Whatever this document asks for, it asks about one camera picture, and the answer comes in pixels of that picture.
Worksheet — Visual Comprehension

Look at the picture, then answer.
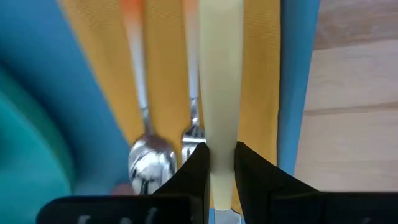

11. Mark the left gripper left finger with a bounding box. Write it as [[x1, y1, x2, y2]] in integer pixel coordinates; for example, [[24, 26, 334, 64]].
[[154, 142, 211, 224]]

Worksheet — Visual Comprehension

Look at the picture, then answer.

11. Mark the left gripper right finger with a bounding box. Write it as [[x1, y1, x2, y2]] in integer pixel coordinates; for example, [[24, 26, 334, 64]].
[[234, 141, 322, 224]]

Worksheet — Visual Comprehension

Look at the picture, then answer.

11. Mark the spoon with orange handle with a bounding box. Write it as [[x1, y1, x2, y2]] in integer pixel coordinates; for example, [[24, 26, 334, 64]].
[[119, 0, 178, 196]]

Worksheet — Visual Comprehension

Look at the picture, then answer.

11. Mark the fork with orange handle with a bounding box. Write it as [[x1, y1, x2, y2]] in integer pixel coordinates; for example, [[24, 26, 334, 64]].
[[181, 0, 207, 164]]

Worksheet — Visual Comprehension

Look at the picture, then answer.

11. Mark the yellow cloth napkin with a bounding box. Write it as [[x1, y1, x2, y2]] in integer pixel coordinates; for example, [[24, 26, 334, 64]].
[[58, 0, 282, 216]]

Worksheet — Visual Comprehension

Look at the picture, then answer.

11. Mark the teal plate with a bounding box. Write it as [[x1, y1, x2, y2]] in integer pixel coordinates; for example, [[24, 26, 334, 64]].
[[0, 70, 76, 224]]

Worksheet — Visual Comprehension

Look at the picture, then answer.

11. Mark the blue plastic tray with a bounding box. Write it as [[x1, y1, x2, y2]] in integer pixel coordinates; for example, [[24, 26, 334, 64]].
[[0, 0, 322, 224]]

